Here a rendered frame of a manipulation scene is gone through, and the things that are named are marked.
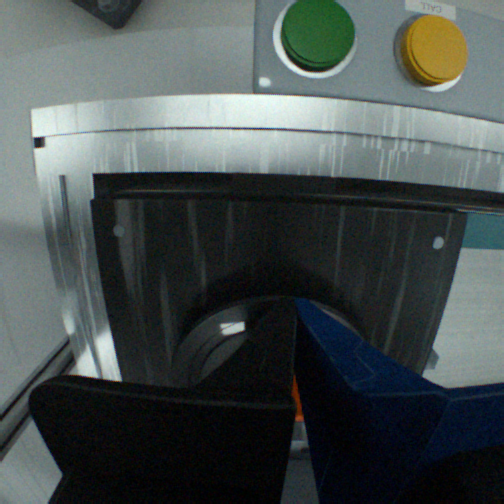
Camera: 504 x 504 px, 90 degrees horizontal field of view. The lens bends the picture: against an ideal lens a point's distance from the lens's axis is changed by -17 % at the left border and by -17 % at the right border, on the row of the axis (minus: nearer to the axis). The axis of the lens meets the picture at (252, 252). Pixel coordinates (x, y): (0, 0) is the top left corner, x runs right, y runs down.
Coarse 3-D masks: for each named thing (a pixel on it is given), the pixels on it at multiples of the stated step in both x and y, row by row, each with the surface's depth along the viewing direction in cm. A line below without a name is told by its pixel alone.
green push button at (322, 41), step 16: (304, 0) 13; (320, 0) 13; (288, 16) 13; (304, 16) 13; (320, 16) 13; (336, 16) 13; (288, 32) 14; (304, 32) 14; (320, 32) 14; (336, 32) 14; (352, 32) 14; (288, 48) 14; (304, 48) 14; (320, 48) 14; (336, 48) 14; (304, 64) 15; (320, 64) 14; (336, 64) 15
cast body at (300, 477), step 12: (300, 444) 12; (300, 456) 12; (288, 468) 12; (300, 468) 12; (312, 468) 12; (288, 480) 11; (300, 480) 11; (312, 480) 11; (288, 492) 11; (300, 492) 11; (312, 492) 11
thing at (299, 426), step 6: (294, 378) 9; (294, 384) 9; (294, 390) 9; (294, 396) 9; (300, 408) 9; (300, 414) 9; (300, 420) 9; (294, 426) 10; (300, 426) 10; (294, 432) 10; (300, 432) 10; (294, 438) 10; (300, 438) 10
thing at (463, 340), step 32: (128, 192) 21; (160, 192) 21; (192, 192) 21; (224, 192) 21; (256, 192) 22; (352, 192) 24; (384, 192) 26; (480, 224) 19; (480, 256) 23; (480, 288) 24; (448, 320) 25; (480, 320) 25; (448, 352) 27; (480, 352) 27; (448, 384) 28; (480, 384) 28
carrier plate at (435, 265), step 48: (96, 240) 18; (144, 240) 18; (192, 240) 18; (240, 240) 18; (288, 240) 18; (336, 240) 18; (384, 240) 18; (432, 240) 17; (144, 288) 19; (192, 288) 19; (336, 288) 19; (384, 288) 19; (432, 288) 18; (144, 336) 21; (384, 336) 20; (432, 336) 20
